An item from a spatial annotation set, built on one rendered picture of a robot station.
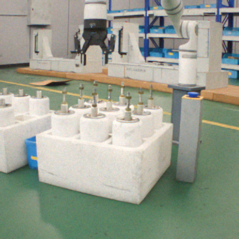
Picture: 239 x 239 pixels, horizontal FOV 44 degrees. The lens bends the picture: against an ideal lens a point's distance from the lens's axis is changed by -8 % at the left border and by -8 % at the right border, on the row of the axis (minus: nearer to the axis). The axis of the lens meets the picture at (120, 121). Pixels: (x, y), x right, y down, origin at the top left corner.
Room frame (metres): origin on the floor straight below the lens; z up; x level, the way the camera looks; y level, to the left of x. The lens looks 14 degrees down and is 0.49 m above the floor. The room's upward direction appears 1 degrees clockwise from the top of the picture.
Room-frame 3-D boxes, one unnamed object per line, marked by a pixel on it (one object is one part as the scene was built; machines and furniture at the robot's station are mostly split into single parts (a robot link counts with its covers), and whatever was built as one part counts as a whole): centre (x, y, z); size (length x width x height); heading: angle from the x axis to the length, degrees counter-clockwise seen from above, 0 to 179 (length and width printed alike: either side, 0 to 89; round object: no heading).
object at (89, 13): (1.05, 0.08, 0.60); 0.11 x 0.09 x 0.06; 168
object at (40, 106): (1.40, 0.37, 0.16); 0.10 x 0.10 x 0.18
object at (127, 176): (1.15, 0.04, 0.09); 0.39 x 0.39 x 0.18; 67
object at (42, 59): (5.24, 0.92, 0.45); 1.61 x 0.57 x 0.74; 45
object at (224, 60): (5.87, -2.19, 0.36); 0.50 x 0.38 x 0.21; 135
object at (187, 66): (1.57, -0.33, 0.39); 0.09 x 0.09 x 0.17; 45
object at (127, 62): (3.80, -0.53, 0.45); 1.45 x 0.57 x 0.74; 45
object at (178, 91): (1.57, -0.33, 0.15); 0.15 x 0.15 x 0.30; 45
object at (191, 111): (1.10, -0.26, 0.16); 0.07 x 0.07 x 0.31; 67
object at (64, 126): (1.08, 0.19, 0.16); 0.10 x 0.10 x 0.18
